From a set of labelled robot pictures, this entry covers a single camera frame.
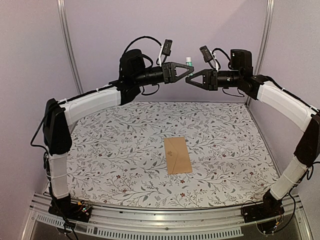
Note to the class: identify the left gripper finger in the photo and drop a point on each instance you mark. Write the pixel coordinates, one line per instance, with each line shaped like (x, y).
(182, 72)
(183, 66)

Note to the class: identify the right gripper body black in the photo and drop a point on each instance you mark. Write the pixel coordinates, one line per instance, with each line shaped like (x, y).
(213, 80)

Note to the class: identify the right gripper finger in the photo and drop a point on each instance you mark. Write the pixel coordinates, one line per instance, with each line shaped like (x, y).
(200, 84)
(202, 73)

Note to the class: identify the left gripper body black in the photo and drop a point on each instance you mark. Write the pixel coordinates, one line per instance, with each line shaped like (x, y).
(167, 78)

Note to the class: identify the green white glue stick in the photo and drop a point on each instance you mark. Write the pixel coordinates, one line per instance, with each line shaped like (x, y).
(189, 63)

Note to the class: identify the brown kraft envelope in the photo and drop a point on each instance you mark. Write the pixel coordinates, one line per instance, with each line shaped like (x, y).
(177, 156)

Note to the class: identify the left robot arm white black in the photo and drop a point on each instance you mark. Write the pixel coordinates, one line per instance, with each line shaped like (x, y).
(60, 115)

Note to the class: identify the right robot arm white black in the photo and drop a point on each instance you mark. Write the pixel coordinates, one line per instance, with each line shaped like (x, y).
(265, 90)

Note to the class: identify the floral patterned table mat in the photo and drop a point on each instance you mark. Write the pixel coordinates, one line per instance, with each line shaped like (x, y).
(118, 156)

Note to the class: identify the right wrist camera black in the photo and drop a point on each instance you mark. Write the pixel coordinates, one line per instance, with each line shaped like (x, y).
(206, 53)

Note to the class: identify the right aluminium frame post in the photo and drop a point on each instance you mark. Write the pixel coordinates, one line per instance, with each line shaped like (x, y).
(267, 25)

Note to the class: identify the aluminium frame post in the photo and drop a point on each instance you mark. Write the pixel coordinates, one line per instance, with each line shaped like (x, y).
(267, 25)
(62, 12)

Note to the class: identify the left aluminium frame post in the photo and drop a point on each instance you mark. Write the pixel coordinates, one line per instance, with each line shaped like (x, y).
(62, 12)

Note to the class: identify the aluminium front rail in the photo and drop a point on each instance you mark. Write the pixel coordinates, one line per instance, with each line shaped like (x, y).
(116, 222)

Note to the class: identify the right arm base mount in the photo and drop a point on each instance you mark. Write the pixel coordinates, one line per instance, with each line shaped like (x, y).
(261, 211)

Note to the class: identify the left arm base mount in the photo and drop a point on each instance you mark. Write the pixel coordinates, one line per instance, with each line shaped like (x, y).
(71, 211)

